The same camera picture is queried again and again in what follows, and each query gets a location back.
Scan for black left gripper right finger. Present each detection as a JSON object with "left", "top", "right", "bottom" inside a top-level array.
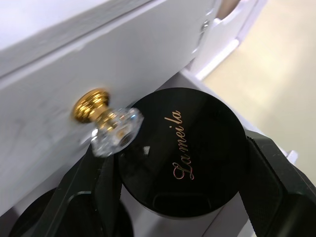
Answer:
[{"left": 237, "top": 135, "right": 316, "bottom": 237}]

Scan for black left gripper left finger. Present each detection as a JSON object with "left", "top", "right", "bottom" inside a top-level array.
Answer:
[{"left": 40, "top": 149, "right": 124, "bottom": 237}]

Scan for black round compact gold lettering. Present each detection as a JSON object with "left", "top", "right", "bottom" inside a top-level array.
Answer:
[{"left": 118, "top": 88, "right": 250, "bottom": 218}]

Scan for gold and crystal drawer knob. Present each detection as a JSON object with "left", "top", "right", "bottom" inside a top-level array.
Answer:
[{"left": 71, "top": 86, "right": 145, "bottom": 158}]

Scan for white cosmetics organizer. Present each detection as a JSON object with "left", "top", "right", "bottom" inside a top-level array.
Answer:
[{"left": 0, "top": 0, "right": 262, "bottom": 223}]

